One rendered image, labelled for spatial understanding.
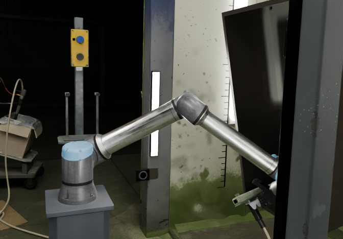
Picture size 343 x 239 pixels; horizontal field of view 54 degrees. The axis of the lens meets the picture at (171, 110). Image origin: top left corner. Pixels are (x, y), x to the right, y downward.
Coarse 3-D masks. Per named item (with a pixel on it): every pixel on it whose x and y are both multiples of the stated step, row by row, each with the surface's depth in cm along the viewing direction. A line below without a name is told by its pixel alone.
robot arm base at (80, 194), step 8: (64, 184) 162; (72, 184) 160; (80, 184) 161; (88, 184) 164; (64, 192) 161; (72, 192) 160; (80, 192) 161; (88, 192) 163; (96, 192) 170; (64, 200) 160; (72, 200) 159; (80, 200) 160; (88, 200) 162
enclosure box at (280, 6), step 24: (288, 0) 148; (240, 24) 206; (264, 24) 213; (240, 48) 209; (264, 48) 215; (240, 72) 211; (264, 72) 218; (240, 96) 213; (264, 96) 220; (240, 120) 216; (264, 120) 223; (264, 144) 225; (336, 144) 167; (336, 168) 170; (336, 192) 172; (336, 216) 174
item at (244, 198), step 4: (268, 184) 219; (256, 188) 206; (248, 192) 199; (252, 192) 201; (256, 192) 203; (260, 192) 206; (236, 196) 193; (240, 196) 192; (244, 196) 194; (248, 196) 196; (252, 196) 198; (232, 200) 192; (236, 200) 189; (240, 200) 189; (244, 200) 192; (248, 200) 194; (236, 204) 190; (248, 204) 195; (252, 208) 195; (256, 208) 195; (252, 212) 195; (256, 212) 193; (256, 216) 193; (260, 216) 194; (256, 220) 193; (260, 220) 192; (260, 224) 192; (264, 224) 192
